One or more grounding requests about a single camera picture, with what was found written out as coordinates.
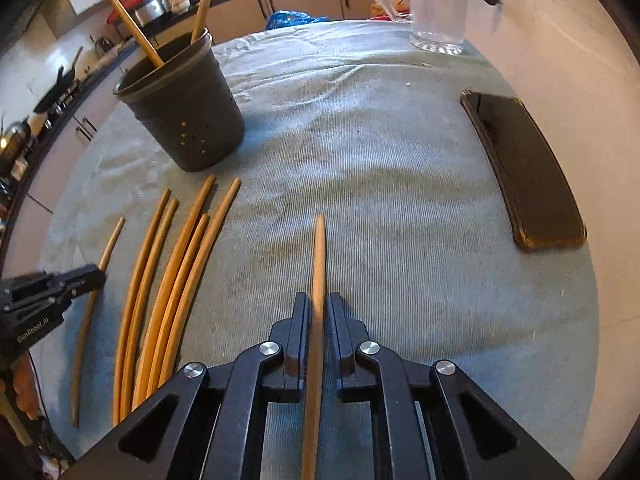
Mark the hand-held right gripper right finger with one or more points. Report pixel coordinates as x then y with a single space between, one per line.
336 350

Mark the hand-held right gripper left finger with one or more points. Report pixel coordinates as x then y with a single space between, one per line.
300 350

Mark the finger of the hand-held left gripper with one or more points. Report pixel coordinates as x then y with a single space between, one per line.
82 280

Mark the black utensil holder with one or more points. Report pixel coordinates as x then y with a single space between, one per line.
200 110

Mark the person's left hand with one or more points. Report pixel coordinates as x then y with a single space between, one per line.
26 385

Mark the steel pot with lid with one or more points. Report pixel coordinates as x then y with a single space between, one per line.
12 142

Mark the black wok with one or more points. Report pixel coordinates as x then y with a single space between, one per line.
52 92

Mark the black smartphone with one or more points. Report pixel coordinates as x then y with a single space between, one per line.
525 170

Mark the silver rice cooker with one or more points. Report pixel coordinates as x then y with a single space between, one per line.
150 10

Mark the red plastic basin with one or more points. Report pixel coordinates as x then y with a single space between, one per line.
134 0

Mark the blue plastic bag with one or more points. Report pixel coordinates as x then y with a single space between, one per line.
287 19

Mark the clear glass mug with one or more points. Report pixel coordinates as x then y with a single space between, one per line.
440 5

